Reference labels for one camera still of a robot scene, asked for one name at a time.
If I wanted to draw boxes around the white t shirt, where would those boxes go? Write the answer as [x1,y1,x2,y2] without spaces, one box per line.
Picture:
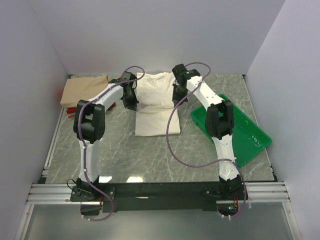
[135,72,181,137]

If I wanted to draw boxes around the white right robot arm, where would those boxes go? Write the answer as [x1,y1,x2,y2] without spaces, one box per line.
[165,63,243,200]

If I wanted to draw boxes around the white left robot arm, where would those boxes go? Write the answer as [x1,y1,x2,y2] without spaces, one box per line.
[73,71,139,201]

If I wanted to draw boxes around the folded beige t shirt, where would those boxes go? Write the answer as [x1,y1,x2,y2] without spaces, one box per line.
[60,75,109,108]

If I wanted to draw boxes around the folded red t shirt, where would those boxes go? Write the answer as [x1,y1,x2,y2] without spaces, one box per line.
[66,102,116,115]

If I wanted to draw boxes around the green plastic tray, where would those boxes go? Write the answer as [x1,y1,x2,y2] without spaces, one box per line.
[190,93,273,168]

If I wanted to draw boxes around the black base beam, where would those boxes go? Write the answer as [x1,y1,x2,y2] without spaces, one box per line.
[69,181,248,213]

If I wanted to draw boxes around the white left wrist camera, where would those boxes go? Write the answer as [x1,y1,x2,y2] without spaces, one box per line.
[121,71,133,81]

